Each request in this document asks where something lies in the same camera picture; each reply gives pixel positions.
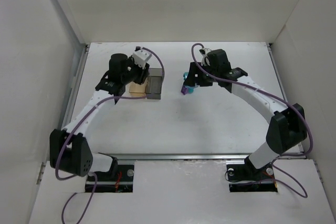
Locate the teal lego brick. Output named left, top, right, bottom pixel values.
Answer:
left=187, top=86, right=198, bottom=94

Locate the purple lego brick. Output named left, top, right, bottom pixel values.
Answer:
left=181, top=85, right=189, bottom=95

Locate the round teal printed lego tile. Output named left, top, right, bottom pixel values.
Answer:
left=183, top=72, right=188, bottom=81

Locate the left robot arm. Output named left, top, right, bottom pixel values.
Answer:
left=49, top=48, right=152, bottom=180

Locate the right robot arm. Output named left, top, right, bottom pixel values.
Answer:
left=181, top=47, right=307, bottom=183

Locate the smoky grey transparent container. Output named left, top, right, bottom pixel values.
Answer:
left=145, top=68, right=164, bottom=100

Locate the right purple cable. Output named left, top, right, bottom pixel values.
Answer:
left=191, top=42, right=314, bottom=198

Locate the purple cable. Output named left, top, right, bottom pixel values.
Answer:
left=191, top=42, right=314, bottom=198
left=54, top=46, right=165, bottom=224

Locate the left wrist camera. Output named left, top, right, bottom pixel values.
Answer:
left=131, top=46, right=152, bottom=69

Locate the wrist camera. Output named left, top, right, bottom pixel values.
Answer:
left=131, top=46, right=152, bottom=69
left=200, top=47, right=212, bottom=66

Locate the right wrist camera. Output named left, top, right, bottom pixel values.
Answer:
left=200, top=47, right=212, bottom=66

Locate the left aluminium rail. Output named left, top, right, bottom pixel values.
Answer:
left=36, top=44, right=89, bottom=185

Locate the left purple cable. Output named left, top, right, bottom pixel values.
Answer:
left=54, top=46, right=165, bottom=224

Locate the aluminium table edge rail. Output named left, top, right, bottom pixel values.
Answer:
left=267, top=42, right=307, bottom=154

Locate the front aluminium rail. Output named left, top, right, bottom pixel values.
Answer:
left=106, top=153, right=248, bottom=161

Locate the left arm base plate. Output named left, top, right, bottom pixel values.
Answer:
left=94, top=162, right=135, bottom=193

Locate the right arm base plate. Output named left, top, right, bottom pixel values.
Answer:
left=225, top=163, right=278, bottom=193

